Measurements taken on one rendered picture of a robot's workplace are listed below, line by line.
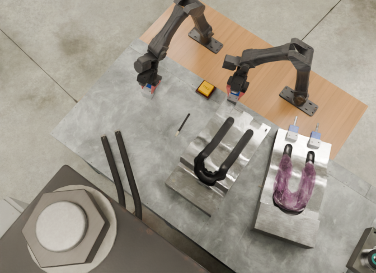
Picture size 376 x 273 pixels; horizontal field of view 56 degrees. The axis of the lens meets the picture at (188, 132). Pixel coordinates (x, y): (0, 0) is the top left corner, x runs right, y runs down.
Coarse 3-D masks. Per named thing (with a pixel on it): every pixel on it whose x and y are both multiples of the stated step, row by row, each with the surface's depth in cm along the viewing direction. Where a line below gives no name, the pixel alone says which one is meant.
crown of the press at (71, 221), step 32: (64, 192) 44; (96, 192) 47; (32, 224) 42; (64, 224) 41; (96, 224) 42; (128, 224) 46; (0, 256) 45; (32, 256) 44; (64, 256) 41; (96, 256) 44; (128, 256) 45; (160, 256) 45
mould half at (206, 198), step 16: (224, 112) 172; (208, 128) 170; (240, 128) 170; (192, 144) 163; (224, 144) 167; (256, 144) 167; (192, 160) 160; (208, 160) 160; (224, 160) 162; (240, 160) 164; (176, 176) 165; (192, 176) 165; (176, 192) 167; (192, 192) 162; (208, 192) 162; (224, 192) 161; (208, 208) 160
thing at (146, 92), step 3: (147, 84) 183; (150, 84) 183; (144, 87) 181; (147, 87) 181; (150, 87) 182; (144, 90) 180; (147, 90) 180; (150, 90) 180; (144, 93) 180; (147, 93) 180; (150, 93) 180; (153, 93) 184; (144, 96) 184; (147, 96) 182; (150, 96) 181; (150, 99) 184
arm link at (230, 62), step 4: (228, 56) 165; (232, 56) 165; (236, 56) 165; (224, 60) 164; (228, 60) 164; (232, 60) 164; (236, 60) 165; (224, 64) 166; (228, 64) 166; (232, 64) 166; (236, 64) 164; (244, 64) 159; (224, 68) 169; (228, 68) 168; (232, 68) 167; (240, 68) 163; (244, 68) 160; (248, 68) 161
